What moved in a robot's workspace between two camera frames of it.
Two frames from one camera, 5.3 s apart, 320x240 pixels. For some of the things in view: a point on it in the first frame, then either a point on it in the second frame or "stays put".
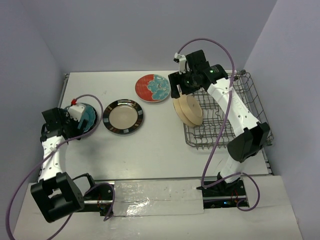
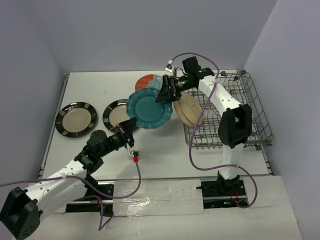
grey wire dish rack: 215,128 stays put
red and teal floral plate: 152,88 stays put
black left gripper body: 71,124 to 115,140
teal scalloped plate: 91,118 to 141,104
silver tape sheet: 133,198 stays put
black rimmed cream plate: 123,116 stays put
